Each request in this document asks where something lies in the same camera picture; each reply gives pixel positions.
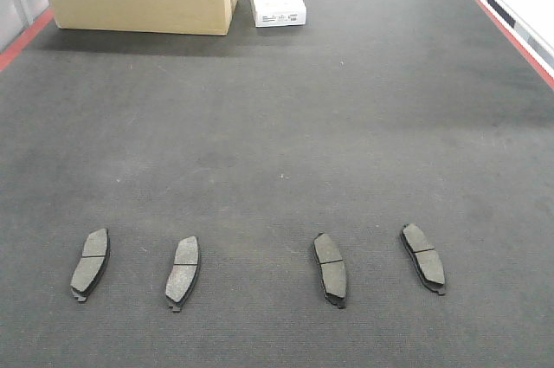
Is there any grey brake pad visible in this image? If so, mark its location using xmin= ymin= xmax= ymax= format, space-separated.
xmin=70 ymin=228 xmax=111 ymax=303
xmin=313 ymin=233 xmax=347 ymax=308
xmin=165 ymin=236 xmax=200 ymax=313
xmin=400 ymin=223 xmax=446 ymax=295

